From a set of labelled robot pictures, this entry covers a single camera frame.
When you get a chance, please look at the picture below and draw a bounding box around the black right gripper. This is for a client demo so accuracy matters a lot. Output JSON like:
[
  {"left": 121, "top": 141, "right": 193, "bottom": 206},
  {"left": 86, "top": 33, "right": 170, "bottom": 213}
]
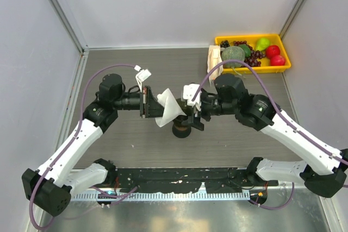
[{"left": 183, "top": 90, "right": 238, "bottom": 129}]

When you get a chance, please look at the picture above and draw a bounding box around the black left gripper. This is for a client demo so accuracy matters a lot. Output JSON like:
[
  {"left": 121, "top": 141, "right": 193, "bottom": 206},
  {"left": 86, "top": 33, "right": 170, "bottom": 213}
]
[{"left": 113, "top": 85, "right": 170, "bottom": 117}]

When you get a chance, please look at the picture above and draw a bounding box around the dark green glass dripper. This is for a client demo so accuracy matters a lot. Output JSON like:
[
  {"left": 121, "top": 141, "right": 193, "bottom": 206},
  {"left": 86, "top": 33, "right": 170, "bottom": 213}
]
[{"left": 173, "top": 98, "right": 194, "bottom": 128}]

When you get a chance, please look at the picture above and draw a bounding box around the white paper coffee filter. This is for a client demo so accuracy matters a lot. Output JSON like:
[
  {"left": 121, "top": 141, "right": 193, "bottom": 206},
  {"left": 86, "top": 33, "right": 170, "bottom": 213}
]
[{"left": 155, "top": 88, "right": 180, "bottom": 128}]

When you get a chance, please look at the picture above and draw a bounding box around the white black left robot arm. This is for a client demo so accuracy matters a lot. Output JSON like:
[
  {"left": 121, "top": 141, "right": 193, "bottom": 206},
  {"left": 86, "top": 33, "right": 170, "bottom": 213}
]
[{"left": 21, "top": 70, "right": 175, "bottom": 217}]

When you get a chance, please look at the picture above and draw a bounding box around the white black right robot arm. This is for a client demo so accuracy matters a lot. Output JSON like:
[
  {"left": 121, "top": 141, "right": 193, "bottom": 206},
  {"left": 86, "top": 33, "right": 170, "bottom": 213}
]
[{"left": 183, "top": 74, "right": 347, "bottom": 198}]

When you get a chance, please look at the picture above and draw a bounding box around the red black coffee server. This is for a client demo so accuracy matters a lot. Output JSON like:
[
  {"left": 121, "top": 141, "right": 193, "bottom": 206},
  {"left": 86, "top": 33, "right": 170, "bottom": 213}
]
[{"left": 172, "top": 124, "right": 191, "bottom": 139}]

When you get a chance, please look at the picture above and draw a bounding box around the orange white filter paper pack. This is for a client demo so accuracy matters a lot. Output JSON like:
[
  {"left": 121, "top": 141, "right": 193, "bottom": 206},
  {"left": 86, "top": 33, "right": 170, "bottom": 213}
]
[{"left": 207, "top": 45, "right": 223, "bottom": 86}]

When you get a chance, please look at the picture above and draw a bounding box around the green netted melon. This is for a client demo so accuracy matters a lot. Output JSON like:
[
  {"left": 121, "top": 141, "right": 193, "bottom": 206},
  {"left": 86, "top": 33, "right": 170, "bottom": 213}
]
[{"left": 221, "top": 46, "right": 245, "bottom": 68}]

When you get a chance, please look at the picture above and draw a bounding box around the black grape bunch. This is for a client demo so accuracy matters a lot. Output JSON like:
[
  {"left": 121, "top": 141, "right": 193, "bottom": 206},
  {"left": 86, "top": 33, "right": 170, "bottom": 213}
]
[{"left": 220, "top": 40, "right": 230, "bottom": 48}]

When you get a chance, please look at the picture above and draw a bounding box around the dark red grape bunch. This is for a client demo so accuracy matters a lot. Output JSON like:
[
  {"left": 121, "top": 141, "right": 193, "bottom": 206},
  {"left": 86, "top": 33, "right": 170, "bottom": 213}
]
[{"left": 233, "top": 41, "right": 266, "bottom": 67}]

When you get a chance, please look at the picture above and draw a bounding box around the yellow plastic fruit tray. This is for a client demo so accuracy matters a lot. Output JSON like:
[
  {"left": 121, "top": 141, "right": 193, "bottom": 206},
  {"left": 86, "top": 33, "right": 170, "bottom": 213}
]
[{"left": 215, "top": 34, "right": 291, "bottom": 73}]

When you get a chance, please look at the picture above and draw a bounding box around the green pear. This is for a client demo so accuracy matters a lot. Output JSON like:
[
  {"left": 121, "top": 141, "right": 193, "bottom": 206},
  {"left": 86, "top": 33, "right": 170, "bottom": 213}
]
[{"left": 255, "top": 37, "right": 271, "bottom": 52}]

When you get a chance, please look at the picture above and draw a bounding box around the red pink apple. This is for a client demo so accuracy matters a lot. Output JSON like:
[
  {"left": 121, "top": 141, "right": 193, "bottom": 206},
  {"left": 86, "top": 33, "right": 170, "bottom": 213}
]
[{"left": 270, "top": 55, "right": 286, "bottom": 66}]

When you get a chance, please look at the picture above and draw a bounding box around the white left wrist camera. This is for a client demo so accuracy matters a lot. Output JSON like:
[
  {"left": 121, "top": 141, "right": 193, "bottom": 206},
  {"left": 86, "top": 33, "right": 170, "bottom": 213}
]
[{"left": 134, "top": 65, "right": 152, "bottom": 92}]

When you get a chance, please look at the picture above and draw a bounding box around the white slotted cable duct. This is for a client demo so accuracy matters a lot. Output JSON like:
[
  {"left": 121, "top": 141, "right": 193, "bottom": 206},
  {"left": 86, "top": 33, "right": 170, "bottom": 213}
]
[{"left": 71, "top": 188, "right": 250, "bottom": 202}]

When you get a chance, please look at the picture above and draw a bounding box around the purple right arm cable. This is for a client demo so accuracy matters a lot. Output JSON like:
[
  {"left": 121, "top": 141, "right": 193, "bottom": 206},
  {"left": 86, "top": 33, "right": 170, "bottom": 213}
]
[{"left": 191, "top": 59, "right": 348, "bottom": 211}]

